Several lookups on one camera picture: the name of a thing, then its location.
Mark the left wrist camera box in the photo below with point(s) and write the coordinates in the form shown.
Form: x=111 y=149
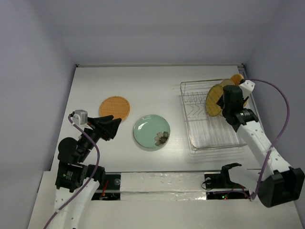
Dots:
x=79 y=118

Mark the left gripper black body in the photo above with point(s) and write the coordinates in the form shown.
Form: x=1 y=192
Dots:
x=95 y=133

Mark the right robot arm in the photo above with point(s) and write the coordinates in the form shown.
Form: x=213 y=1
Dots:
x=278 y=182

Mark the white foam strip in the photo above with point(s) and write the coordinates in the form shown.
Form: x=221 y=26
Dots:
x=168 y=186

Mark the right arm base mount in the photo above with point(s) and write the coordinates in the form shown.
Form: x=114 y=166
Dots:
x=218 y=186

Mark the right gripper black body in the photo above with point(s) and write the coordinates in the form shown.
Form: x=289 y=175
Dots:
x=221 y=102

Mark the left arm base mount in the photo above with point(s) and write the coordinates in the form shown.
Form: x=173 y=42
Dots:
x=110 y=189

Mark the cream floral plate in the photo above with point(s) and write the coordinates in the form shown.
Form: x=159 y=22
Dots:
x=226 y=82

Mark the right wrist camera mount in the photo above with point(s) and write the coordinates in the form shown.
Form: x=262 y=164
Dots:
x=247 y=88

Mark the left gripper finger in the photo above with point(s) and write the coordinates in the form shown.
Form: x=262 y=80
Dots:
x=111 y=128
x=101 y=123

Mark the yellow-green woven plate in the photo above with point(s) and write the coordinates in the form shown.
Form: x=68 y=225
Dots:
x=213 y=96

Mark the orange wicker plate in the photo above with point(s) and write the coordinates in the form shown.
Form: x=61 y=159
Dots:
x=117 y=106
x=238 y=79

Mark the metal wire dish rack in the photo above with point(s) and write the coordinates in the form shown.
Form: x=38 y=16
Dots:
x=205 y=132

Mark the teal floral plate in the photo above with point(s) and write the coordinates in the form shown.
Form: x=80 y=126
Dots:
x=151 y=131

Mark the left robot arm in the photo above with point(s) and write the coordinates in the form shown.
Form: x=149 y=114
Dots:
x=79 y=174

